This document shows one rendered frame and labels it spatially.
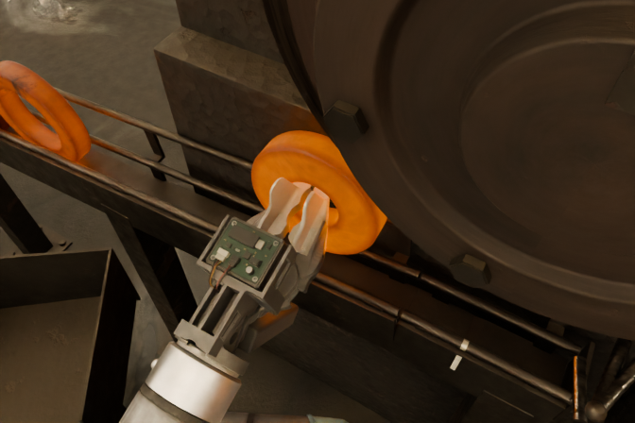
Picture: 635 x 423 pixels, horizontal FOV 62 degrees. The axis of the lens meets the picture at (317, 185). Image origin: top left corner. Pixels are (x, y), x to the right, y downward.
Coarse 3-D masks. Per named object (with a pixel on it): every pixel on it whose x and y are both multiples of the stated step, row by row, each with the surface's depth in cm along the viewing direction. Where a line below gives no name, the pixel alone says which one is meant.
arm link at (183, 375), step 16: (176, 352) 45; (192, 352) 45; (160, 368) 45; (176, 368) 44; (192, 368) 44; (208, 368) 44; (224, 368) 45; (160, 384) 44; (176, 384) 43; (192, 384) 44; (208, 384) 44; (224, 384) 45; (240, 384) 47; (176, 400) 43; (192, 400) 43; (208, 400) 44; (224, 400) 45; (208, 416) 44
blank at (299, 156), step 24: (288, 144) 53; (312, 144) 52; (264, 168) 56; (288, 168) 54; (312, 168) 52; (336, 168) 51; (264, 192) 59; (336, 192) 53; (360, 192) 51; (336, 216) 58; (360, 216) 54; (384, 216) 55; (336, 240) 59; (360, 240) 56
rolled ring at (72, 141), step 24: (0, 72) 77; (24, 72) 77; (0, 96) 83; (24, 96) 78; (48, 96) 77; (24, 120) 88; (48, 120) 79; (72, 120) 80; (48, 144) 89; (72, 144) 81
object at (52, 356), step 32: (0, 256) 65; (32, 256) 65; (64, 256) 66; (96, 256) 66; (0, 288) 70; (32, 288) 71; (64, 288) 72; (96, 288) 72; (128, 288) 71; (0, 320) 73; (32, 320) 73; (64, 320) 72; (96, 320) 60; (128, 320) 70; (0, 352) 70; (32, 352) 70; (64, 352) 69; (96, 352) 58; (128, 352) 69; (0, 384) 67; (32, 384) 67; (64, 384) 67; (96, 384) 58; (0, 416) 65; (32, 416) 65; (64, 416) 64; (96, 416) 57
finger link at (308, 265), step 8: (320, 232) 53; (320, 240) 53; (312, 248) 52; (320, 248) 52; (304, 256) 52; (312, 256) 52; (320, 256) 52; (296, 264) 52; (304, 264) 51; (312, 264) 51; (320, 264) 52; (304, 272) 51; (312, 272) 51; (304, 280) 51; (296, 288) 52; (304, 288) 51
